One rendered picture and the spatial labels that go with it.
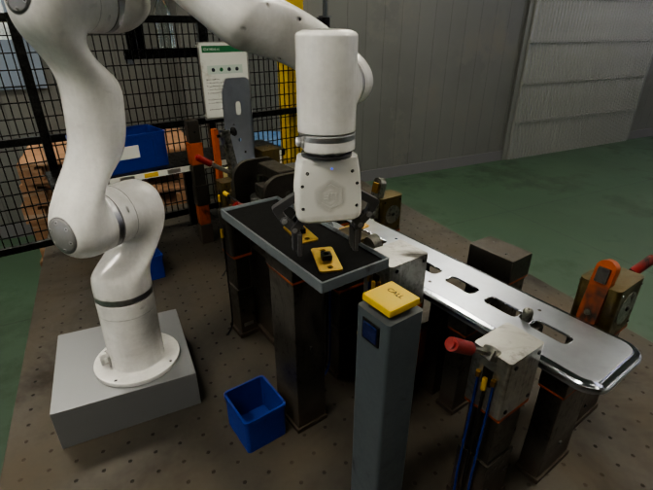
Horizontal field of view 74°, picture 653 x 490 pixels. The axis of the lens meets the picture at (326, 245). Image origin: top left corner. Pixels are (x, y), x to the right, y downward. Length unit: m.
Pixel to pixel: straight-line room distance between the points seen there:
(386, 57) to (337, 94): 4.12
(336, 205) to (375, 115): 4.09
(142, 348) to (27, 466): 0.31
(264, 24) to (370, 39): 3.96
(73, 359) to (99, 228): 0.43
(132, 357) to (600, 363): 0.92
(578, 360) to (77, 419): 0.98
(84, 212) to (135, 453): 0.52
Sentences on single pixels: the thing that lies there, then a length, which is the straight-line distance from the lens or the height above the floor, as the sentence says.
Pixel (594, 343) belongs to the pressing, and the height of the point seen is 1.00.
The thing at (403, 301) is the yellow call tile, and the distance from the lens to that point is 0.63.
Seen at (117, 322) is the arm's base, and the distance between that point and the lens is 1.04.
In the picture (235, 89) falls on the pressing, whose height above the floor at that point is 1.30.
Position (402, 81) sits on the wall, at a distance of 4.86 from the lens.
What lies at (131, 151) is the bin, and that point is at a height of 1.10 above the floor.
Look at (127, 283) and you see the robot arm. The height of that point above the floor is 1.03.
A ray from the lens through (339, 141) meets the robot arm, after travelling 0.62.
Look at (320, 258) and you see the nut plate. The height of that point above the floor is 1.16.
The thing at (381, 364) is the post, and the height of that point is 1.07.
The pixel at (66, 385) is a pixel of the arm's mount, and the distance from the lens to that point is 1.16.
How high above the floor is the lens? 1.51
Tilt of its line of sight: 26 degrees down
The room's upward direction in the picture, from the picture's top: straight up
